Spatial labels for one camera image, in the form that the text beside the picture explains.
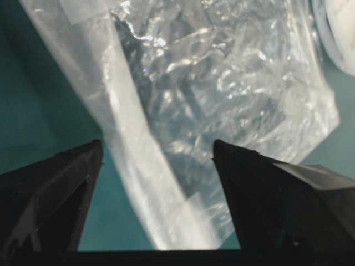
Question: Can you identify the clear zip bag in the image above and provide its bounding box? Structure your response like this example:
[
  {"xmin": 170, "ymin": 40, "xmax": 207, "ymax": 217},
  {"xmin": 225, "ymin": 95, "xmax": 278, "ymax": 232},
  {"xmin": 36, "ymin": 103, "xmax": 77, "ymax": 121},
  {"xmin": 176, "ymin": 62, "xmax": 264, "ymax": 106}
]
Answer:
[{"xmin": 21, "ymin": 1, "xmax": 339, "ymax": 250}]

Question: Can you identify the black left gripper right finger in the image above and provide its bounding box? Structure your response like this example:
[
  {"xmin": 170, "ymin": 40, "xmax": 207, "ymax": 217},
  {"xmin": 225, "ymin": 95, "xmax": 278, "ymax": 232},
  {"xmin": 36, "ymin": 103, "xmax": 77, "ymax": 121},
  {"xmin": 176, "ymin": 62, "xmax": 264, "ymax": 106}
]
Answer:
[{"xmin": 213, "ymin": 140, "xmax": 354, "ymax": 265}]

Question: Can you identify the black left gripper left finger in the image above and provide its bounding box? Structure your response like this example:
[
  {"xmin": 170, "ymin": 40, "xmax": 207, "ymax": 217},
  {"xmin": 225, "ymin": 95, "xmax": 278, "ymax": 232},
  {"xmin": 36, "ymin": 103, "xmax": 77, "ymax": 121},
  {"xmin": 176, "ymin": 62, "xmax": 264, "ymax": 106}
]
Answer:
[{"xmin": 1, "ymin": 140, "xmax": 103, "ymax": 265}]

